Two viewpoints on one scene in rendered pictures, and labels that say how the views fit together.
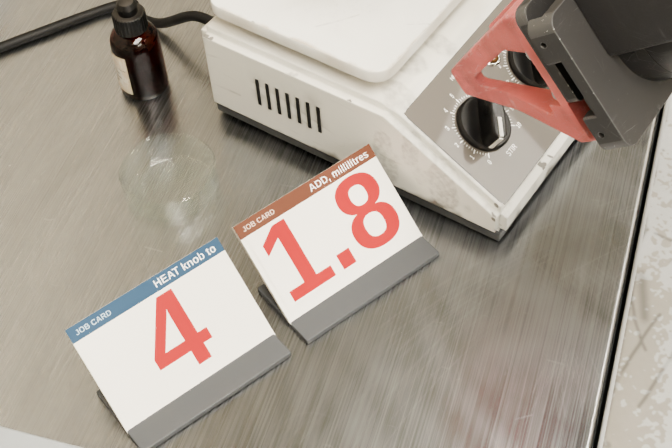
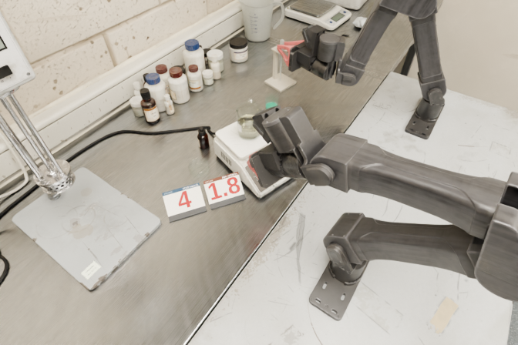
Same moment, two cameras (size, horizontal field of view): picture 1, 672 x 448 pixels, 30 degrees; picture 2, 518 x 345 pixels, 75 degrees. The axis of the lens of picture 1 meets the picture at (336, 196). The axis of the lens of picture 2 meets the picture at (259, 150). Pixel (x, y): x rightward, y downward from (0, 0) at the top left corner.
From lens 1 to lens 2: 0.25 m
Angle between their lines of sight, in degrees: 10
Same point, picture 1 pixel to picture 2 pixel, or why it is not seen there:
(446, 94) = not seen: hidden behind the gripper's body
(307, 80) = (229, 155)
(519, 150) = not seen: hidden behind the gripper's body
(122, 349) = (172, 199)
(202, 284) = (193, 191)
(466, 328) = (244, 216)
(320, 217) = (222, 184)
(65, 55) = (191, 135)
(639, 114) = (269, 182)
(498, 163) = not seen: hidden behind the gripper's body
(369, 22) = (244, 146)
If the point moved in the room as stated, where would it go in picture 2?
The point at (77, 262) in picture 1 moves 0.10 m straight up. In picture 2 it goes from (174, 179) to (166, 153)
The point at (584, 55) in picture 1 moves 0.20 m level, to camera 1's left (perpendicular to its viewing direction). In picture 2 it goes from (258, 167) to (161, 150)
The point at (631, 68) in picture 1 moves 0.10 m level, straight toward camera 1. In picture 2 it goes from (270, 172) to (240, 209)
